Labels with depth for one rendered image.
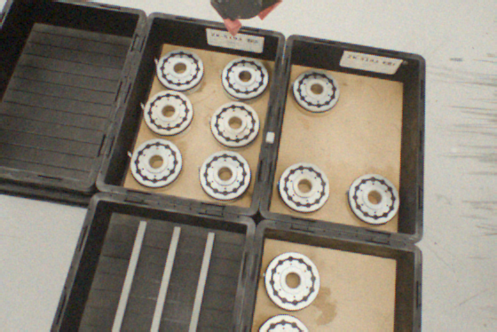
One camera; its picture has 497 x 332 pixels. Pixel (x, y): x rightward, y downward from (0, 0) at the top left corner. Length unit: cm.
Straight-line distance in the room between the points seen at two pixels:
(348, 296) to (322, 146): 31
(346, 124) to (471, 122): 39
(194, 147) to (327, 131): 29
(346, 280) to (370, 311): 7
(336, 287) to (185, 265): 29
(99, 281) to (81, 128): 32
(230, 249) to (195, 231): 8
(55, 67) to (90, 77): 8
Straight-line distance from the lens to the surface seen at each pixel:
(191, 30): 105
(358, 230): 87
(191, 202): 86
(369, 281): 97
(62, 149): 106
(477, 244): 121
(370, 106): 107
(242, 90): 101
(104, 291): 97
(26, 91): 114
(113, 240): 97
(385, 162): 103
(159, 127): 99
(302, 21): 132
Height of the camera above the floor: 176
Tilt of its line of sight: 67 degrees down
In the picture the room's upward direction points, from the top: 8 degrees clockwise
